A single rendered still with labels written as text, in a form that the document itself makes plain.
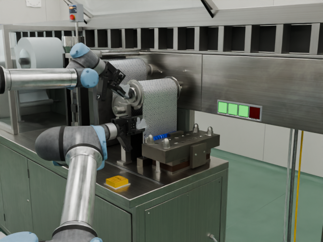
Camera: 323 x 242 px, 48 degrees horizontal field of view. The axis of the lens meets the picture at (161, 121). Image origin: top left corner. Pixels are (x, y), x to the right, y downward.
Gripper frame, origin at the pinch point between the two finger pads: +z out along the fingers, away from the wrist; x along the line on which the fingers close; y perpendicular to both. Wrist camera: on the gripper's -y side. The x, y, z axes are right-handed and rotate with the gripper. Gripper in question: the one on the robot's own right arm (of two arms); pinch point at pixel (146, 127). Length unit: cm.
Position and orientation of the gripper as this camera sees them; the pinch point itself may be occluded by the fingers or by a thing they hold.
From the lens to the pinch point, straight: 176.6
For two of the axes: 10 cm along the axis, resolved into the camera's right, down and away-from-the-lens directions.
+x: -6.9, -1.6, 7.0
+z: 7.2, -1.6, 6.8
